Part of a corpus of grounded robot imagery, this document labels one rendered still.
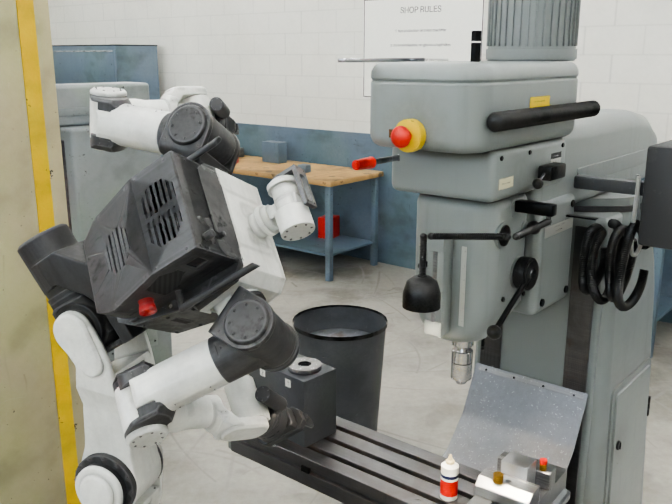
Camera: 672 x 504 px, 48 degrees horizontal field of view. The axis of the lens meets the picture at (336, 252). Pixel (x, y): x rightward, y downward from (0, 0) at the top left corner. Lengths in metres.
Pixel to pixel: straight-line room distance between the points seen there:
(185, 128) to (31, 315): 1.60
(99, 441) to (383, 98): 0.93
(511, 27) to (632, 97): 4.20
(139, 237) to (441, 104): 0.58
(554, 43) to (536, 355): 0.81
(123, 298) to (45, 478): 1.90
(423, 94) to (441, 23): 5.19
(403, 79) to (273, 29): 6.38
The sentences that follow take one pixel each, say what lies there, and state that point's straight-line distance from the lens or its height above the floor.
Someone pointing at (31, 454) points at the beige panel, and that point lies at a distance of 3.15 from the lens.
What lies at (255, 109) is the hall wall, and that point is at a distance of 7.99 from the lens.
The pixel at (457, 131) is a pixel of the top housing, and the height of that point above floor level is 1.77.
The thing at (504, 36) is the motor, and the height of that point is 1.94.
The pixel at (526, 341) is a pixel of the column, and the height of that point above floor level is 1.17.
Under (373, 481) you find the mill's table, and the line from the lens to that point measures 1.89.
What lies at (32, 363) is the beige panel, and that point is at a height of 0.80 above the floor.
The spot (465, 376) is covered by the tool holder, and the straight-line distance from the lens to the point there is 1.72.
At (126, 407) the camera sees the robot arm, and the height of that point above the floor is 1.28.
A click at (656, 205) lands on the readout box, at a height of 1.60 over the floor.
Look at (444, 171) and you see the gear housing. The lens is 1.50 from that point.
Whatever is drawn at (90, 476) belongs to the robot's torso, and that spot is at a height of 1.05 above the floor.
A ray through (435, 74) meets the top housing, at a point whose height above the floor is 1.87.
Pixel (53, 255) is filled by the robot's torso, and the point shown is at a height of 1.52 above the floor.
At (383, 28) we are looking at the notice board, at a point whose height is 2.12.
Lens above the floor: 1.90
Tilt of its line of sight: 15 degrees down
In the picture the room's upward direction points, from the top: straight up
